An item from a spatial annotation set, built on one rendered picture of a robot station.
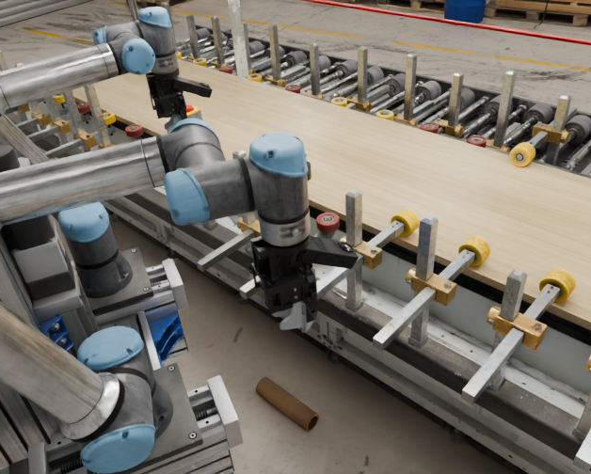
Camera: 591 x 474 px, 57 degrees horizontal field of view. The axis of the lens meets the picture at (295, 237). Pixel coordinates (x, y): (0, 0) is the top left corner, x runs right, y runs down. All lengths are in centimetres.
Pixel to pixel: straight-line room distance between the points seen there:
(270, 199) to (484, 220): 131
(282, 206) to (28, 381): 44
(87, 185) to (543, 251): 141
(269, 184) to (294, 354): 200
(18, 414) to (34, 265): 34
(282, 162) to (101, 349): 54
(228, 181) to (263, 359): 200
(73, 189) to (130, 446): 42
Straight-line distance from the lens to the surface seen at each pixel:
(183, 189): 72
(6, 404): 135
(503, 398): 168
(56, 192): 85
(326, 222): 190
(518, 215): 201
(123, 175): 83
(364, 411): 246
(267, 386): 247
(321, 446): 237
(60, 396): 92
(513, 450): 225
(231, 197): 72
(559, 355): 182
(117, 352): 105
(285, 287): 83
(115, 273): 153
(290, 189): 73
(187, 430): 120
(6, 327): 85
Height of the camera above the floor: 200
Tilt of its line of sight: 36 degrees down
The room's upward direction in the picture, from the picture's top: 5 degrees counter-clockwise
